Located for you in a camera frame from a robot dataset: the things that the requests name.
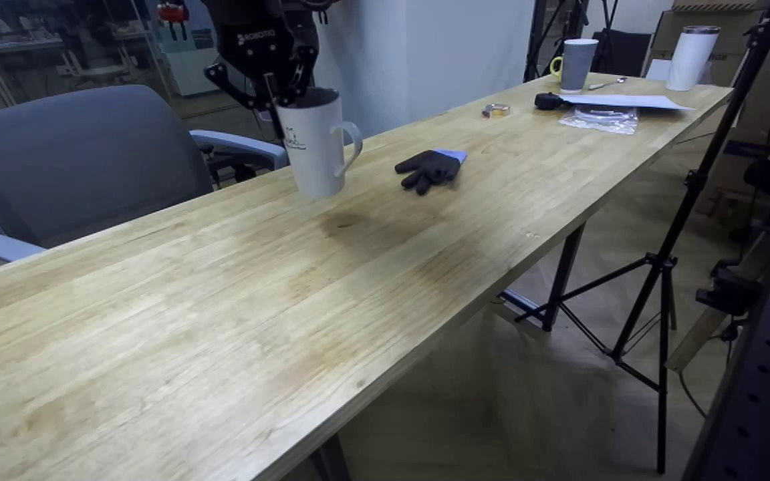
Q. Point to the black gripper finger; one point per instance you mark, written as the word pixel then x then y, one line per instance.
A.
pixel 274 105

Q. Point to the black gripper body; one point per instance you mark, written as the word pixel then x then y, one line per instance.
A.
pixel 266 50

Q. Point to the white ceramic mug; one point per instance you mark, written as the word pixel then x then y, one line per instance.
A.
pixel 319 142

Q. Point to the black work glove blue cuff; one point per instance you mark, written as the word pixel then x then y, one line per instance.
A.
pixel 431 169

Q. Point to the small keys trinket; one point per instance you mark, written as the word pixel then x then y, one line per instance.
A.
pixel 496 110

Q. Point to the grey office chair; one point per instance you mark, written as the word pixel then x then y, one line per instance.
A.
pixel 83 161

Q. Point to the small black object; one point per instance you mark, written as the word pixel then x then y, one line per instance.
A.
pixel 549 102

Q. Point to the clear plastic bag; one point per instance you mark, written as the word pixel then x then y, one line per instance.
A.
pixel 611 121

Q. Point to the white paper sheets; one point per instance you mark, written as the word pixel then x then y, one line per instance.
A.
pixel 623 102

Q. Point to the white tumbler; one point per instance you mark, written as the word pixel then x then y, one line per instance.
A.
pixel 689 57

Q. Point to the black tripod stand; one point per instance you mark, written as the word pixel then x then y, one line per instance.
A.
pixel 655 262

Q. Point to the black optical breadboard stand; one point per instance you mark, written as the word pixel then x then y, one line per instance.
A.
pixel 760 356

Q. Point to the grey cup yellow handle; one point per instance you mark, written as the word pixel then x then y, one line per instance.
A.
pixel 573 62

